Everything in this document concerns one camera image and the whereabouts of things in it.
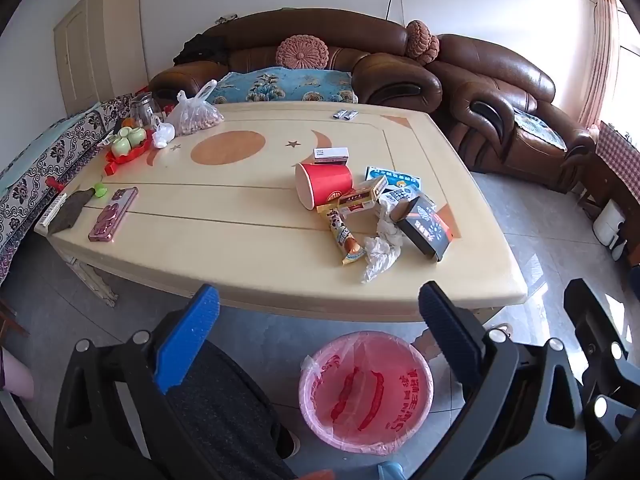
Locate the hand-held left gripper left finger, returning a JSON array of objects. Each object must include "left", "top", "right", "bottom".
[{"left": 52, "top": 284, "right": 221, "bottom": 480}]

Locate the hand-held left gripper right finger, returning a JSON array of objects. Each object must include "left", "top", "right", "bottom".
[{"left": 415, "top": 281, "right": 586, "bottom": 480}]

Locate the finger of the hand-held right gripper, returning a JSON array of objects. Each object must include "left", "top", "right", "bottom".
[{"left": 564, "top": 279, "right": 640, "bottom": 441}]

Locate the pink trash bin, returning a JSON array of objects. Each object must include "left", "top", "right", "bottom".
[{"left": 299, "top": 332, "right": 435, "bottom": 456}]

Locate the white milk carton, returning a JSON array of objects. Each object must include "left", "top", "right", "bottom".
[{"left": 380, "top": 185, "right": 436, "bottom": 211}]

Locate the gold cigarette box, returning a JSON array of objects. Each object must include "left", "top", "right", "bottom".
[{"left": 337, "top": 175, "right": 389, "bottom": 218}]

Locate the white appliance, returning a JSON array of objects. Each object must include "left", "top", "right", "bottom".
[{"left": 592, "top": 200, "right": 627, "bottom": 249}]

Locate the crumpled white tissue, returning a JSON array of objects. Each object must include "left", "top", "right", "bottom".
[{"left": 361, "top": 205, "right": 407, "bottom": 284}]

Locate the black cardboard box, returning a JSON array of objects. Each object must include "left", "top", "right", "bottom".
[{"left": 395, "top": 196, "right": 453, "bottom": 263}]

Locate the pink phone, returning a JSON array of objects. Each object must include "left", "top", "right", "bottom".
[{"left": 89, "top": 187, "right": 139, "bottom": 244}]

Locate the yellow snack wrapper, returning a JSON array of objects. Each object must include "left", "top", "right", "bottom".
[{"left": 327, "top": 210, "right": 366, "bottom": 265}]

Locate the checkered cloth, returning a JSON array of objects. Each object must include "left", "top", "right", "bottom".
[{"left": 597, "top": 120, "right": 640, "bottom": 192}]

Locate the blue medicine box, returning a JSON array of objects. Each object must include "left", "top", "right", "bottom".
[{"left": 365, "top": 166, "right": 421, "bottom": 196}]

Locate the dark cloth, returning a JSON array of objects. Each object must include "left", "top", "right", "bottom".
[{"left": 47, "top": 187, "right": 97, "bottom": 234}]

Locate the armchair seat cover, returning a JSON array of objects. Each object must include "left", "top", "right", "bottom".
[{"left": 514, "top": 109, "right": 569, "bottom": 152}]

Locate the red paper cup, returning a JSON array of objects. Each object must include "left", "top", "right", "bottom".
[{"left": 295, "top": 162, "right": 354, "bottom": 209}]

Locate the red tray with green cups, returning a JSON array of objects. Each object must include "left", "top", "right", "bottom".
[{"left": 104, "top": 125, "right": 157, "bottom": 177}]

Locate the small white plastic bag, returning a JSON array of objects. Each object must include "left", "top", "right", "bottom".
[{"left": 152, "top": 116, "right": 176, "bottom": 149}]

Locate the small white box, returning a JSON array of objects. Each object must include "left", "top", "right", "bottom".
[{"left": 313, "top": 148, "right": 350, "bottom": 165}]

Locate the plastic bag of nuts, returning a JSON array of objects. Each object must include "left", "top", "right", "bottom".
[{"left": 167, "top": 80, "right": 225, "bottom": 137}]

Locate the glass jar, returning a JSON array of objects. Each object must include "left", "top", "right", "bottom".
[{"left": 131, "top": 92, "right": 162, "bottom": 127}]

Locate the patterned floral sofa cover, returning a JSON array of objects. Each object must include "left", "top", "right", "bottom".
[{"left": 0, "top": 94, "right": 134, "bottom": 282}]

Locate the brown leather armchair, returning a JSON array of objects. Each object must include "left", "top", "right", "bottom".
[{"left": 425, "top": 34, "right": 597, "bottom": 194}]

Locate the pink curtain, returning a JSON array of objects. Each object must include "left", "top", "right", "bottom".
[{"left": 579, "top": 0, "right": 622, "bottom": 132}]

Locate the blue floral sofa cover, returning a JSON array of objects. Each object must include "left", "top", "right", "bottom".
[{"left": 207, "top": 66, "right": 359, "bottom": 106}]

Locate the dark clothing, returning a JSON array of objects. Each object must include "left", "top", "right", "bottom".
[{"left": 174, "top": 32, "right": 232, "bottom": 66}]

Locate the pink round cushion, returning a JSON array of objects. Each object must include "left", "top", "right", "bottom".
[
  {"left": 277, "top": 35, "right": 330, "bottom": 70},
  {"left": 405, "top": 20, "right": 441, "bottom": 66}
]

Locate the cream cabinet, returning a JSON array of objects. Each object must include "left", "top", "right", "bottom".
[{"left": 53, "top": 0, "right": 149, "bottom": 117}]

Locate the brown leather sofa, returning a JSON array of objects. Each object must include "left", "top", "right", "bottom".
[{"left": 149, "top": 9, "right": 444, "bottom": 112}]

